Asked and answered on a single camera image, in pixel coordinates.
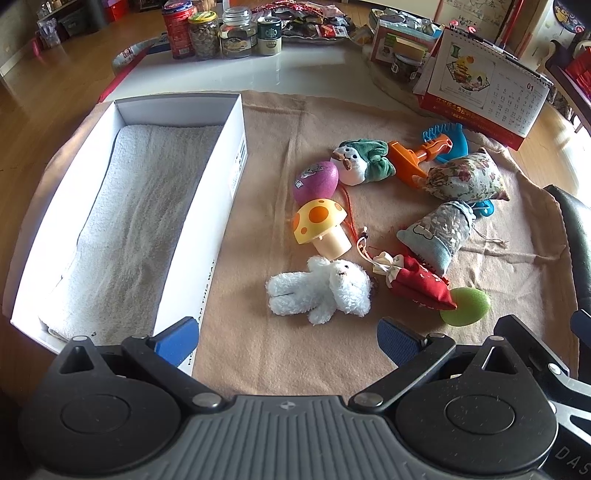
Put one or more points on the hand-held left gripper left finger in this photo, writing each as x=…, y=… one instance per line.
x=178, y=337

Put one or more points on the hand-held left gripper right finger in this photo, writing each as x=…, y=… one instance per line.
x=397, y=341

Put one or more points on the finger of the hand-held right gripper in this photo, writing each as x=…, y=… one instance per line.
x=524, y=332
x=582, y=321

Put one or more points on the blue-topped herb sachet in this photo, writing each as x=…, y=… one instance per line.
x=438, y=230

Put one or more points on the pink toy egg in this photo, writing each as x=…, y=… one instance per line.
x=318, y=182

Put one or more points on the orange toy hammer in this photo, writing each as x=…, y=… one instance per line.
x=406, y=161

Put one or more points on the white cardboard box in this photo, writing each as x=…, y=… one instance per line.
x=221, y=152

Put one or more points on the red sachet pouch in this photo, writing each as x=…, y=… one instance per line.
x=420, y=284

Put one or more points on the green toy egg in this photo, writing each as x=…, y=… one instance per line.
x=466, y=307

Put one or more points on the white plush bear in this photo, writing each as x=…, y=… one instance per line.
x=341, y=286

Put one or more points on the black leather chair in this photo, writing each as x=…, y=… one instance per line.
x=572, y=230

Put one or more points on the beige cloth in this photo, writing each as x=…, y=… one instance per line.
x=286, y=350

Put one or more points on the grey towel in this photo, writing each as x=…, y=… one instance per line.
x=129, y=230

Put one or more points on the yellow mushroom toy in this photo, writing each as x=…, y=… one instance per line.
x=318, y=217

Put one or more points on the green-hooded penguin plush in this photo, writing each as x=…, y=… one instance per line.
x=355, y=161

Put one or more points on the blue toy rake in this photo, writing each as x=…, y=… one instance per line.
x=455, y=141

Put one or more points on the desk calendar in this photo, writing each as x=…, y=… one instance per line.
x=498, y=97

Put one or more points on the wooden chair red cushion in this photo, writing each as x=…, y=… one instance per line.
x=577, y=64

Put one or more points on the clip-top glass jar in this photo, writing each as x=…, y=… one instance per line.
x=406, y=69

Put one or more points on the yellow-lidded seed jar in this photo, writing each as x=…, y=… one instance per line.
x=203, y=41

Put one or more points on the printed cardboard box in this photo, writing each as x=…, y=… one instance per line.
x=397, y=44

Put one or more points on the glass-lidded jar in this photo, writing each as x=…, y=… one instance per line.
x=235, y=39

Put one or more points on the red tin can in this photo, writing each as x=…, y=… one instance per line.
x=178, y=32

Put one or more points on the green-labelled can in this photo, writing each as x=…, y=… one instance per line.
x=269, y=39

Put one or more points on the white printed paper bag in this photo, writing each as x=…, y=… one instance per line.
x=485, y=11

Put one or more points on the tray of snacks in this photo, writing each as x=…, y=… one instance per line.
x=314, y=23

